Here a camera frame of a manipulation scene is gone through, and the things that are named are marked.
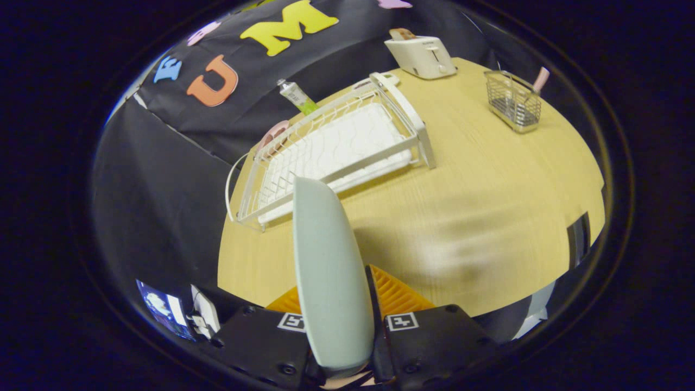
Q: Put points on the pink plate with food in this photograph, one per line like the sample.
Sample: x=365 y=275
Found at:
x=274 y=132

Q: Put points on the white toaster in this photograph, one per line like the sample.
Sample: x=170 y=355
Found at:
x=421 y=57

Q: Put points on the black object beside table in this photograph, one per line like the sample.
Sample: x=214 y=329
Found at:
x=578 y=239

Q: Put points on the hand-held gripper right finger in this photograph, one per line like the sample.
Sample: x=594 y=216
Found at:
x=371 y=298

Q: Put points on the pale green plate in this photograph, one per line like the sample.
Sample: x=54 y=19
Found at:
x=331 y=282

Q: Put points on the white dish rack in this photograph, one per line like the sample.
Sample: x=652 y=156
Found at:
x=336 y=141

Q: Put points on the white compartment tray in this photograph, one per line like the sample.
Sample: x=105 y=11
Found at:
x=359 y=84

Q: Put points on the computer screen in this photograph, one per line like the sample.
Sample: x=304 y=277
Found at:
x=163 y=309

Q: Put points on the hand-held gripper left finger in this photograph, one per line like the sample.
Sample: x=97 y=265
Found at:
x=260 y=342

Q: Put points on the brown bread slice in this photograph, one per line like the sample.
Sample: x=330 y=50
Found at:
x=402 y=34

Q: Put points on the clear bottle green liquid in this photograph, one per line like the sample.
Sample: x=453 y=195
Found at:
x=296 y=96

